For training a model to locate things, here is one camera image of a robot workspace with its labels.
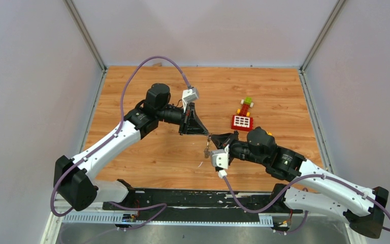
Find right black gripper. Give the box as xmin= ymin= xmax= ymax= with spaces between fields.
xmin=210 ymin=131 xmax=267 ymax=166

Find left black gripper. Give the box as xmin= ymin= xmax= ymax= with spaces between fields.
xmin=157 ymin=103 xmax=209 ymax=136

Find silver keyring with clips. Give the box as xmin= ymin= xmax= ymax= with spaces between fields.
xmin=204 ymin=134 xmax=212 ymax=159

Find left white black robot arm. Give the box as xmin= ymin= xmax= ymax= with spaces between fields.
xmin=54 ymin=83 xmax=208 ymax=211

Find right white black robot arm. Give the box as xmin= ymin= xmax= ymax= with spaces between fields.
xmin=209 ymin=127 xmax=390 ymax=239

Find red white toy block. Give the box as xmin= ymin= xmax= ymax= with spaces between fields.
xmin=231 ymin=115 xmax=253 ymax=132

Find red green toy brick car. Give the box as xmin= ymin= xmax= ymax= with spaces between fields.
xmin=236 ymin=97 xmax=254 ymax=117

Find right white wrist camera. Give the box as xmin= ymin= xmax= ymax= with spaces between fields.
xmin=210 ymin=145 xmax=230 ymax=169

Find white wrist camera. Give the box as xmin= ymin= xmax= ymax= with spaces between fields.
xmin=182 ymin=87 xmax=200 ymax=111
xmin=210 ymin=145 xmax=230 ymax=169

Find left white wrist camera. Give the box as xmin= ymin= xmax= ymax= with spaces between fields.
xmin=182 ymin=87 xmax=200 ymax=111

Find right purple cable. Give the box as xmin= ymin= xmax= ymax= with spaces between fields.
xmin=218 ymin=170 xmax=390 ymax=235

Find white slotted cable duct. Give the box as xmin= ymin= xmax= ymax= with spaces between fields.
xmin=62 ymin=212 xmax=274 ymax=227

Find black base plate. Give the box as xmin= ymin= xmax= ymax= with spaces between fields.
xmin=102 ymin=188 xmax=303 ymax=223

